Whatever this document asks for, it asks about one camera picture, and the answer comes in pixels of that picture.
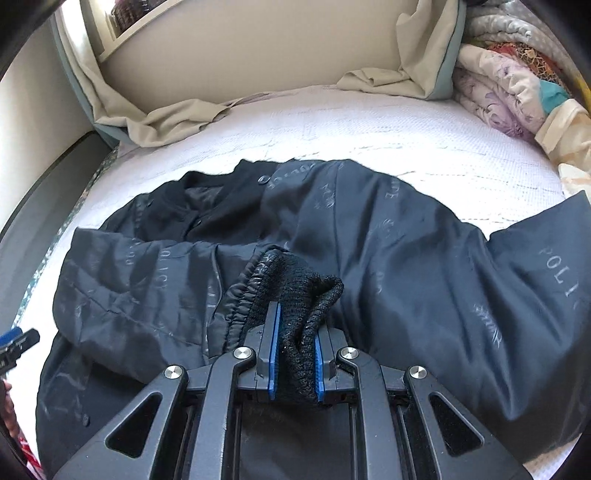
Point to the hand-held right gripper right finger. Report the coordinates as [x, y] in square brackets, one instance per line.
[319, 364]

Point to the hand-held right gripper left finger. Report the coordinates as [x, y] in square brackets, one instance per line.
[273, 350]

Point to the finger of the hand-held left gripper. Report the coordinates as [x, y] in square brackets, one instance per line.
[18, 344]

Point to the dark navy printed jacket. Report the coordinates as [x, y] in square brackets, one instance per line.
[392, 277]

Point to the red striped cloth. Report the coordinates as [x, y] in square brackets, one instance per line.
[28, 459]

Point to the teal cushion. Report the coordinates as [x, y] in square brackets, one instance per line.
[450, 69]
[69, 69]

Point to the purple floral quilt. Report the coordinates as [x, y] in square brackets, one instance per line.
[498, 92]

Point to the colourful patterned cloth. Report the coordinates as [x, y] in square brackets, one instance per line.
[531, 60]

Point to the grey patterned quilt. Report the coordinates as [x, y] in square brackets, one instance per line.
[517, 27]

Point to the dark bed frame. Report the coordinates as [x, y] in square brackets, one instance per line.
[51, 194]

